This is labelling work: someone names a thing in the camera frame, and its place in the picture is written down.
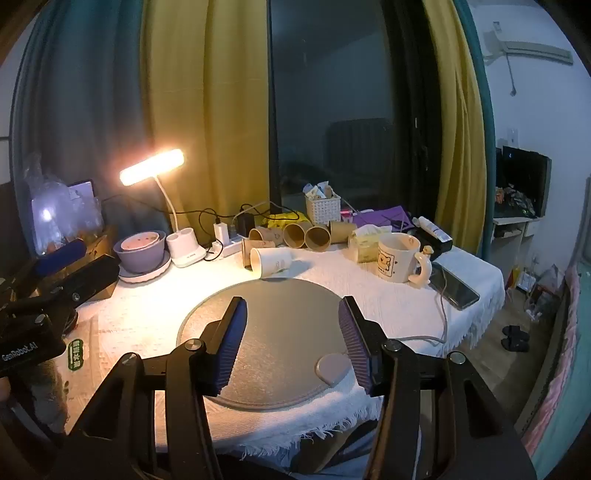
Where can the pink blanket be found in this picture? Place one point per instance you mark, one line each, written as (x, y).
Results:
(558, 369)

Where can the white plastic basket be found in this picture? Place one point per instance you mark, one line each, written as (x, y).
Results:
(323, 210)

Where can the green sticker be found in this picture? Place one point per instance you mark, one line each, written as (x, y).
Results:
(75, 354)

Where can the packets in basket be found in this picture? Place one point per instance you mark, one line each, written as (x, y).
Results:
(318, 189)

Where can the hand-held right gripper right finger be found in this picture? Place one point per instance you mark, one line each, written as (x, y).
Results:
(354, 344)

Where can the white power strip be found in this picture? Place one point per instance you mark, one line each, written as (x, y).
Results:
(228, 249)

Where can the teal curtain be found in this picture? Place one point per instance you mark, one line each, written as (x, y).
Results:
(485, 138)
(83, 101)

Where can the white plate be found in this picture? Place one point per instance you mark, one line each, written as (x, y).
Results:
(147, 274)

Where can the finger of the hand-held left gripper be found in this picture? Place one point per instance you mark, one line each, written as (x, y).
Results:
(92, 277)
(60, 255)

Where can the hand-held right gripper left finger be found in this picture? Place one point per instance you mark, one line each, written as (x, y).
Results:
(230, 344)

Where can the white desk lamp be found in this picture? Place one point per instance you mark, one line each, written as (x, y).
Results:
(184, 249)

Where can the yellow curtain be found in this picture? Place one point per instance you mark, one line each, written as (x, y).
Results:
(207, 106)
(455, 138)

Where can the white tube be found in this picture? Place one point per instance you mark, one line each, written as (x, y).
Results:
(434, 228)

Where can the black monitor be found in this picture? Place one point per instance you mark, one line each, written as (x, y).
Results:
(526, 177)

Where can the white fringed tablecloth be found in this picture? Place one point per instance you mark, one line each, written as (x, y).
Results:
(138, 318)

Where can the brown paper cup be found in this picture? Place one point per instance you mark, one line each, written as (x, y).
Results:
(267, 235)
(317, 237)
(247, 253)
(295, 234)
(342, 230)

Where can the yellow cloth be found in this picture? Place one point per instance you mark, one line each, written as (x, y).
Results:
(288, 219)

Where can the purple bowl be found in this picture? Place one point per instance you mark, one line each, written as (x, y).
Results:
(138, 261)

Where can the wall outlet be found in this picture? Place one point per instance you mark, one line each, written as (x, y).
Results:
(513, 135)

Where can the white air conditioner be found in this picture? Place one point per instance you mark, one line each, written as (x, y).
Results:
(531, 50)

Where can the wooden box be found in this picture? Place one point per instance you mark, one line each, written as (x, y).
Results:
(99, 242)

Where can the pink bowl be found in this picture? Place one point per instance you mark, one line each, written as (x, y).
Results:
(138, 241)

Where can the white side desk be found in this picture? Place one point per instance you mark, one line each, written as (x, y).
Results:
(512, 230)

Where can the black slipper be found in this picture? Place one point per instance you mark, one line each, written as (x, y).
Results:
(511, 331)
(517, 345)

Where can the dark window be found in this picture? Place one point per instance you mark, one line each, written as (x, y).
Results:
(332, 92)

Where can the round grey mat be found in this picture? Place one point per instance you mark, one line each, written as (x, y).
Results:
(277, 318)

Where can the white charger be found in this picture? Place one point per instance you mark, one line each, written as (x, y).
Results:
(221, 230)

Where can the black smartphone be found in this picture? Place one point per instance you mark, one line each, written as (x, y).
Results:
(455, 288)

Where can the black box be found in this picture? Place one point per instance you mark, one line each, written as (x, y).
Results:
(431, 244)

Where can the black charger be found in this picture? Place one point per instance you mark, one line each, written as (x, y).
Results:
(245, 221)

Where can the plastic bags on floor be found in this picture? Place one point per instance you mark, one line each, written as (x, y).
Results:
(540, 290)

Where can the white paper cup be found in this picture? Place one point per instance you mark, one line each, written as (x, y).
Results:
(272, 263)

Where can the clear plastic bags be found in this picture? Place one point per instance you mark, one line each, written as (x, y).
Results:
(51, 207)

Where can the yellow tissue pack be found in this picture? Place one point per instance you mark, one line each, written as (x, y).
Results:
(362, 247)

